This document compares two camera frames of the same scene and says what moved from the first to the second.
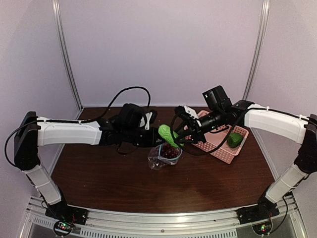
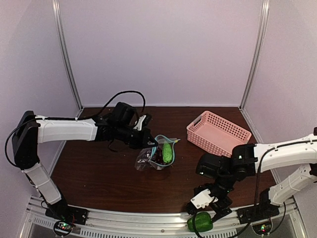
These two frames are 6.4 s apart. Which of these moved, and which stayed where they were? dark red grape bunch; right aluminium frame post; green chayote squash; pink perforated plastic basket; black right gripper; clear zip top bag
Moved: green chayote squash; clear zip top bag; black right gripper; dark red grape bunch
Stayed: right aluminium frame post; pink perforated plastic basket
